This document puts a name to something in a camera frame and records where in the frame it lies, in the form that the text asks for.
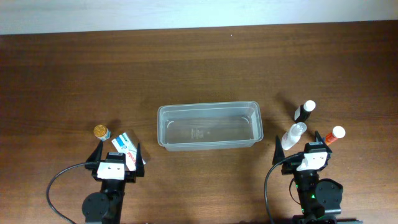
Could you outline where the small jar gold lid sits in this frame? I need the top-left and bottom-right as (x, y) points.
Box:
(93, 124), (111, 141)

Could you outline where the black bottle white cap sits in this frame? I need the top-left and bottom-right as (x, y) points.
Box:
(294, 100), (316, 123)

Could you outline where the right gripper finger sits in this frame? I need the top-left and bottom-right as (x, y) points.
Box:
(315, 131), (329, 149)
(272, 136), (285, 166)

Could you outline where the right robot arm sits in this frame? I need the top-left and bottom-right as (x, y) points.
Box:
(264, 131), (362, 224)

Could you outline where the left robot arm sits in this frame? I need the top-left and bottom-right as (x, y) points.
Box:
(82, 141), (145, 223)

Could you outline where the clear plastic container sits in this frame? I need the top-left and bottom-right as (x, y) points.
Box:
(157, 101), (264, 152)

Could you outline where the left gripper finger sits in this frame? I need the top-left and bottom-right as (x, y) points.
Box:
(86, 140), (103, 162)
(136, 144), (145, 177)

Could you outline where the white Panadol medicine box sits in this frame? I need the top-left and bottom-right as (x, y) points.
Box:
(111, 132), (140, 171)

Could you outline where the orange tube white cap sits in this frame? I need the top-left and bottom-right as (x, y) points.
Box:
(324, 126), (346, 145)

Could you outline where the white bottle clear cap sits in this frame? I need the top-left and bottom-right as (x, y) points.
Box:
(281, 122), (307, 151)

